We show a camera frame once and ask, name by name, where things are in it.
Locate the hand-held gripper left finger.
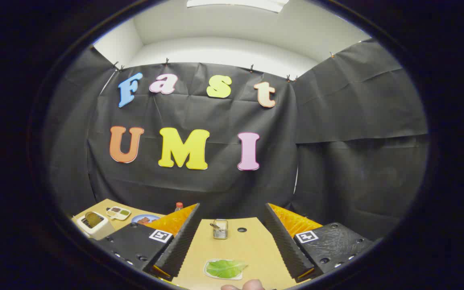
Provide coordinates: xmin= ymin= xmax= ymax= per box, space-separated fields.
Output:
xmin=94 ymin=203 xmax=201 ymax=282

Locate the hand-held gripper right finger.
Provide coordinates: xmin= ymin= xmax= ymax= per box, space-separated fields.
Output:
xmin=264 ymin=203 xmax=377 ymax=282

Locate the blue plate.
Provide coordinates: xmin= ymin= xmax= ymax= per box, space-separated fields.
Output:
xmin=131 ymin=214 xmax=162 ymax=225

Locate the white condiment tray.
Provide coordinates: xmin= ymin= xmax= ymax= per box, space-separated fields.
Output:
xmin=106 ymin=206 xmax=132 ymax=221

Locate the cream toaster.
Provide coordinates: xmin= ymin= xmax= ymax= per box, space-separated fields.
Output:
xmin=76 ymin=211 xmax=116 ymax=241

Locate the ceiling light panel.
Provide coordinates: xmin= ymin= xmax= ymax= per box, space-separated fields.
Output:
xmin=186 ymin=0 xmax=289 ymax=13

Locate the wire utensil basket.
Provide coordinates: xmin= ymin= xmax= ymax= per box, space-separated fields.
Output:
xmin=211 ymin=219 xmax=229 ymax=240

